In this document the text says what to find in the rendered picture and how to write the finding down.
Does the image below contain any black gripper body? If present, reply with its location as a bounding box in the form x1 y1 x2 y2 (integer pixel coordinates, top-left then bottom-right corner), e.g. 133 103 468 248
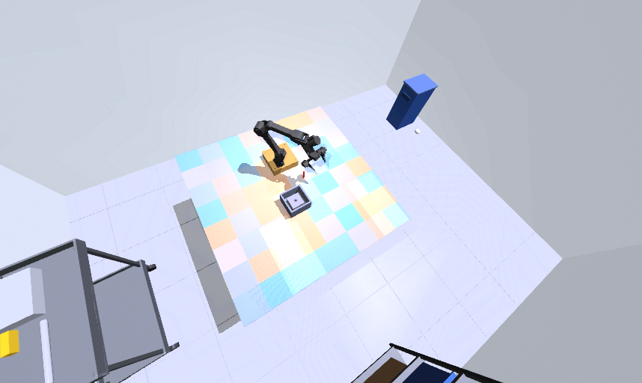
301 147 327 168

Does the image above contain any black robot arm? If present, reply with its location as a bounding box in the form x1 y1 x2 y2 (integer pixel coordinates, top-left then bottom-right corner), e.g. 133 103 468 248
254 120 321 168

